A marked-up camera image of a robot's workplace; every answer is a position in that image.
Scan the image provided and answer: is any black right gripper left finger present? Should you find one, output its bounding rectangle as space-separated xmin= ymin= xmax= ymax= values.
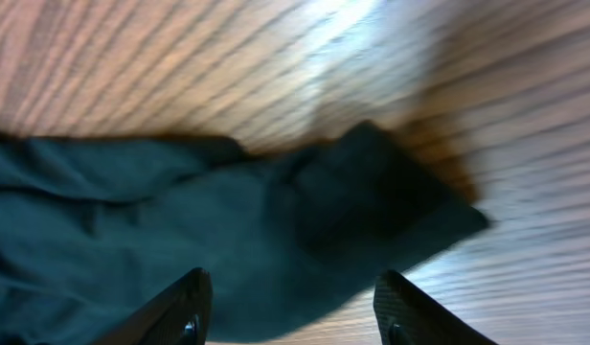
xmin=93 ymin=267 xmax=213 ymax=345

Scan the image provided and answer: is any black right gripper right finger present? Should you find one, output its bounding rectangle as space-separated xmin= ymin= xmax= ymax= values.
xmin=373 ymin=270 xmax=496 ymax=345

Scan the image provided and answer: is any black t-shirt with white logo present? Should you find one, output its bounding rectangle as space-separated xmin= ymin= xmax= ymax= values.
xmin=0 ymin=123 xmax=488 ymax=344

